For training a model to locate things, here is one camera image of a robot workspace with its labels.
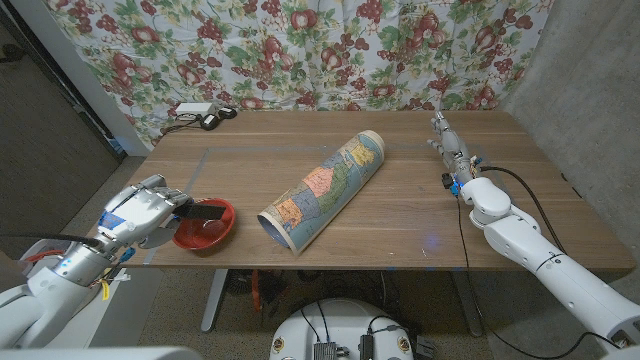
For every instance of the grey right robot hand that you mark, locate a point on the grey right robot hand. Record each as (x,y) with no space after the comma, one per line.
(452,150)

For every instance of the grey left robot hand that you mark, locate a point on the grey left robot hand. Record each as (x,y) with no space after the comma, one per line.
(137,215)

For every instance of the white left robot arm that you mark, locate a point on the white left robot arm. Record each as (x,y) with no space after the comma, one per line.
(50,295)

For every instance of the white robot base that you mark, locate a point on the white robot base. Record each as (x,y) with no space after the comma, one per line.
(345,320)

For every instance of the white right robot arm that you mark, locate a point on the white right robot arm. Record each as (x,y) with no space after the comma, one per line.
(555,265)

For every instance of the red bowl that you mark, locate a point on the red bowl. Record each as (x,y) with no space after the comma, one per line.
(210,232)

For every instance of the rolled colourful map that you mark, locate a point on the rolled colourful map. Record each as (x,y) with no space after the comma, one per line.
(325,190)

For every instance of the white bin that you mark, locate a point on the white bin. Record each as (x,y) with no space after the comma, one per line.
(40,252)

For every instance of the white table leg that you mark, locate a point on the white table leg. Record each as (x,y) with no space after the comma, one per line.
(215,300)

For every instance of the dark brown door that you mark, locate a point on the dark brown door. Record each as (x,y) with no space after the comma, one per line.
(40,150)

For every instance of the black power adapter brick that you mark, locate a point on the black power adapter brick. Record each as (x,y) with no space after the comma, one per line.
(209,121)

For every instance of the black fan under table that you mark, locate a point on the black fan under table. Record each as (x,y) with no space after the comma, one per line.
(237,282)

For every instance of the white adapter box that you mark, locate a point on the white adapter box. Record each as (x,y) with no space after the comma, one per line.
(194,108)

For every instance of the white robot torso edge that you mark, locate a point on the white robot torso edge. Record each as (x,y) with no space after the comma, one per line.
(100,354)

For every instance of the floral fruit print backdrop cloth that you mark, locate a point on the floral fruit print backdrop cloth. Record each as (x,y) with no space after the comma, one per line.
(310,75)

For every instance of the dark table leg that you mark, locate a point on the dark table leg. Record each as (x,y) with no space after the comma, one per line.
(470,310)

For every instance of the black electronics box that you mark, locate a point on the black electronics box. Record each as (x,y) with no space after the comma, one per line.
(366,347)

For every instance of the grey electronics box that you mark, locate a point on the grey electronics box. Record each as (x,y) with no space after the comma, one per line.
(325,351)

